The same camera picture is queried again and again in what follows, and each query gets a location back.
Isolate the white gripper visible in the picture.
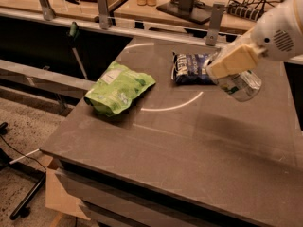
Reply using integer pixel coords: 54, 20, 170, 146
206, 0, 303, 79

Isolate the power strip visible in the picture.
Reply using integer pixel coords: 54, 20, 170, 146
227, 4, 264, 21

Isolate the dark blue snack bag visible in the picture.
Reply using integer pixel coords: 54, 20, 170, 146
171, 52, 217, 85

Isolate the black monitor stand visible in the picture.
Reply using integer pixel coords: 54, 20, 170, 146
156, 0, 211, 25

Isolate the green snack bag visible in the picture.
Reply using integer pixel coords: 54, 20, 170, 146
84, 61, 156, 116

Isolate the black chair base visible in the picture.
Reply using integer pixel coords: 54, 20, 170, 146
0, 123, 46, 227

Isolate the right metal bracket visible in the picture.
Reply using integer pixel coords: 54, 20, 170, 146
205, 2, 225, 46

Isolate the metal bracket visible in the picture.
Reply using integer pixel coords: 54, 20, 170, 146
97, 0, 111, 29
205, 2, 225, 46
39, 0, 55, 21

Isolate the middle metal bracket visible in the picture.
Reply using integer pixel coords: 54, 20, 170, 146
97, 0, 111, 29

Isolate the green handled tool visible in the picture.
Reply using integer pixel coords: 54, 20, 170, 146
67, 22, 88, 79

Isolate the left metal bracket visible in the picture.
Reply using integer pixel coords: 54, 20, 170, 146
39, 0, 55, 21

